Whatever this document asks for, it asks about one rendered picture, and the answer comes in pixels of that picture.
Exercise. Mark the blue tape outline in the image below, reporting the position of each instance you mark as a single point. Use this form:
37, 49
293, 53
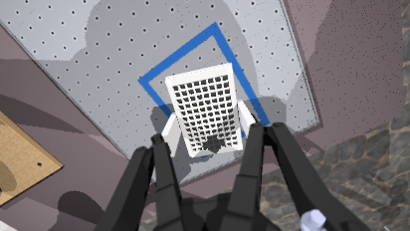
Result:
189, 46

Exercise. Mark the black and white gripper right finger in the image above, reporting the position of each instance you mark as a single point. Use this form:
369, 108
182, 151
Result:
318, 208

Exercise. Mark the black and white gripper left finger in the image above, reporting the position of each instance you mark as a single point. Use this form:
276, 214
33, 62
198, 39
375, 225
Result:
125, 208

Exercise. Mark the white well plate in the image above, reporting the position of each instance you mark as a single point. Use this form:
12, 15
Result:
206, 107

